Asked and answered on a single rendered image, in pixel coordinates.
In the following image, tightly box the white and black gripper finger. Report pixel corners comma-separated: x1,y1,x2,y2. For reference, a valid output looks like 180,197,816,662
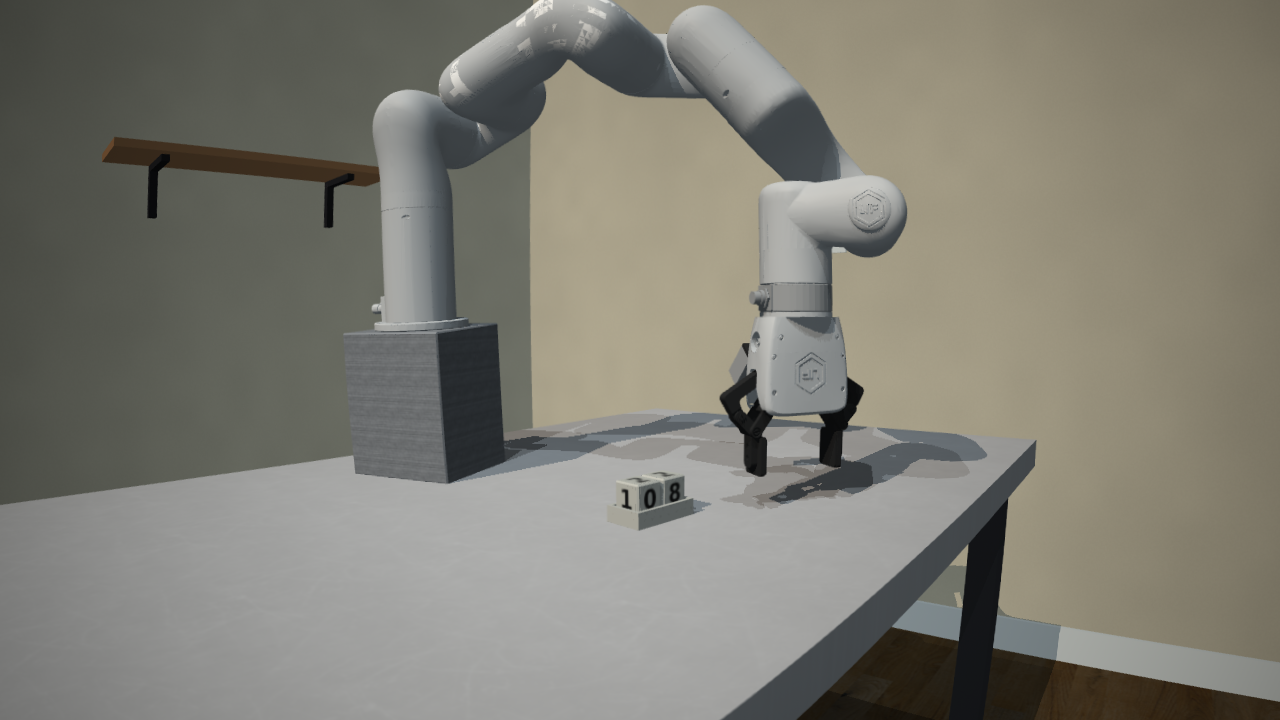
721,370,773,477
819,377,864,468

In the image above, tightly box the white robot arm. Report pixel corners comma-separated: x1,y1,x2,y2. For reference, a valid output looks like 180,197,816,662
372,0,908,332

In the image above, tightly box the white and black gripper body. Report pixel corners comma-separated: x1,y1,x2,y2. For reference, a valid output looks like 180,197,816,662
746,313,847,416

